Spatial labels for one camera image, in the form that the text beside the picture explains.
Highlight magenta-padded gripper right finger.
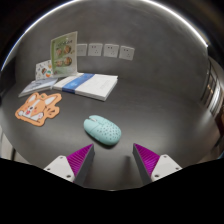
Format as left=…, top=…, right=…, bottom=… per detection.
left=132, top=143, right=183, bottom=186

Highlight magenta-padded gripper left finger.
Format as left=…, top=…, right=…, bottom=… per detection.
left=43, top=143, right=96, bottom=187

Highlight mint green perforated computer mouse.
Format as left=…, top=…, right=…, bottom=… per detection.
left=83, top=114, right=123, bottom=147

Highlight green menu sign stand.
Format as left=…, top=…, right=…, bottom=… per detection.
left=49, top=30, right=79, bottom=79

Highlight white book with blue band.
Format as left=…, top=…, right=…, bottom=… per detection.
left=52, top=72, right=119, bottom=102

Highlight grey striped book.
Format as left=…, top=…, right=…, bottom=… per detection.
left=18, top=77, right=58, bottom=98

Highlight orange corgi-shaped mouse pad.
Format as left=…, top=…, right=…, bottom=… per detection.
left=14, top=92, right=63, bottom=127

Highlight white card with colourful stickers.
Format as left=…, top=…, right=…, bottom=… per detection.
left=35, top=59, right=54, bottom=81

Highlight window with metal frame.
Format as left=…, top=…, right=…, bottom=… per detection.
left=199, top=56, right=224, bottom=134

